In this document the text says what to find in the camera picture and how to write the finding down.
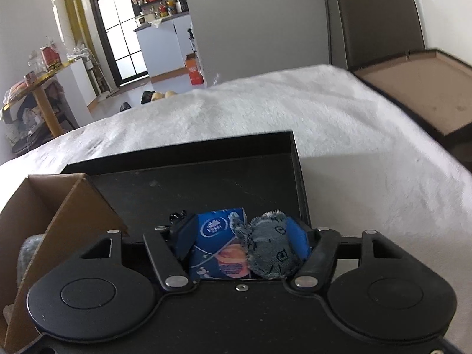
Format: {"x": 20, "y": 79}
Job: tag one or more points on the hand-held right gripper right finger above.
{"x": 299, "y": 239}

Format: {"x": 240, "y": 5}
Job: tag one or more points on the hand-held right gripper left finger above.
{"x": 184, "y": 236}

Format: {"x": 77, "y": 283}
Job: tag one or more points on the small black object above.
{"x": 176, "y": 217}

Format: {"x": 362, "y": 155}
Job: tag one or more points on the blue tissue pack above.
{"x": 214, "y": 230}

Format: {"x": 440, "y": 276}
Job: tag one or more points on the grey-blue plush toy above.
{"x": 269, "y": 243}

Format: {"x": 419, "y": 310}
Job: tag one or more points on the black tray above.
{"x": 184, "y": 188}

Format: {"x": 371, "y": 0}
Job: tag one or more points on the brown cardboard box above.
{"x": 84, "y": 210}

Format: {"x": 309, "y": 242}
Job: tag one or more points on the blue fluffy sock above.
{"x": 31, "y": 254}

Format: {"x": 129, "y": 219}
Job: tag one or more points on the white fluffy blanket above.
{"x": 258, "y": 110}

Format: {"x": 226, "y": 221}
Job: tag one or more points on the black slipper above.
{"x": 125, "y": 107}
{"x": 146, "y": 97}

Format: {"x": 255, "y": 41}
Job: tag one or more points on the orange cardboard carton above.
{"x": 195, "y": 72}

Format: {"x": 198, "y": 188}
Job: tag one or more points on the yellow round table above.
{"x": 48, "y": 114}

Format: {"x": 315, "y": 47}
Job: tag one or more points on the white kitchen base cabinet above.
{"x": 162, "y": 51}

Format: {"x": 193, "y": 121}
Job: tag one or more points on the brown framed board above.
{"x": 424, "y": 88}

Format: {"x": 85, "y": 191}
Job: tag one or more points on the black spray bottle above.
{"x": 191, "y": 38}

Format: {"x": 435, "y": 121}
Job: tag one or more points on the white microwave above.
{"x": 143, "y": 21}

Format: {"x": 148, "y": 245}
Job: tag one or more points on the red canister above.
{"x": 50, "y": 57}

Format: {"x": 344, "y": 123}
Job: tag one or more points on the clear glass jar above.
{"x": 37, "y": 64}

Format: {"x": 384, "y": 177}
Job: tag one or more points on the grey upholstered panel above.
{"x": 376, "y": 18}

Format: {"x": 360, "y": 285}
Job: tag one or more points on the black-framed glass door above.
{"x": 110, "y": 7}

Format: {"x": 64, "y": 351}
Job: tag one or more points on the yellow curtain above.
{"x": 75, "y": 11}

